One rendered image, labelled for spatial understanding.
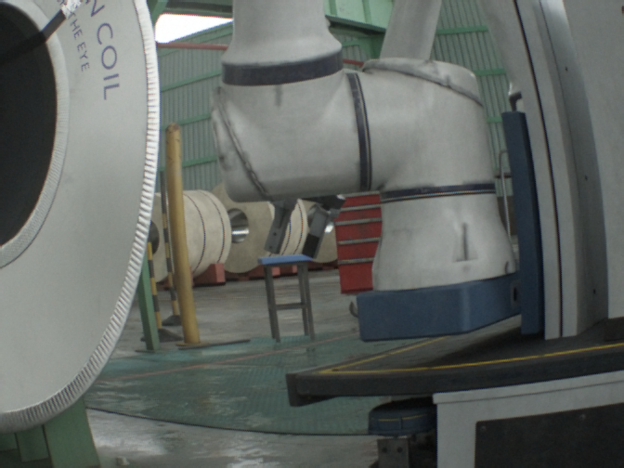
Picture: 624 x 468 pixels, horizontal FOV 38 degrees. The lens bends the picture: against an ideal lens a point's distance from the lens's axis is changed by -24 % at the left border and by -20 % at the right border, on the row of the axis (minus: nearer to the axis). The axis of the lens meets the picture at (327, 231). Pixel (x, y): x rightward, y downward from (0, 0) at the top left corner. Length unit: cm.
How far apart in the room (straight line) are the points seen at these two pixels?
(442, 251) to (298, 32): 31
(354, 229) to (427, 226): 534
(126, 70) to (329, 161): 82
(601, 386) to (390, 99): 47
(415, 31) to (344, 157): 59
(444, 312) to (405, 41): 68
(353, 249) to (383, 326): 533
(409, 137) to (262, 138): 17
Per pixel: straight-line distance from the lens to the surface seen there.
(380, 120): 128
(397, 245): 130
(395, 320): 130
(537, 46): 136
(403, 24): 183
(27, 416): 172
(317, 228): 207
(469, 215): 129
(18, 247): 174
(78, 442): 208
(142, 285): 525
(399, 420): 136
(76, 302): 185
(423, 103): 129
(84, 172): 190
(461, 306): 125
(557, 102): 135
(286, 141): 127
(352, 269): 661
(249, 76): 126
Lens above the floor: 49
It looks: level
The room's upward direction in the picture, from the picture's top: 6 degrees counter-clockwise
